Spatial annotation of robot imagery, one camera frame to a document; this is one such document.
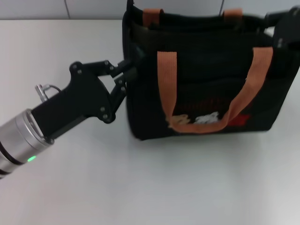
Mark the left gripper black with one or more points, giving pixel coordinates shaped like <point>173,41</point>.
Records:
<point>77,103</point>

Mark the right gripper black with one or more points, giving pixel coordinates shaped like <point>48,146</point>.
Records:
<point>287,25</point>

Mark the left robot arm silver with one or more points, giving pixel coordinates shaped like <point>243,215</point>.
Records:
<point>18,143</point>

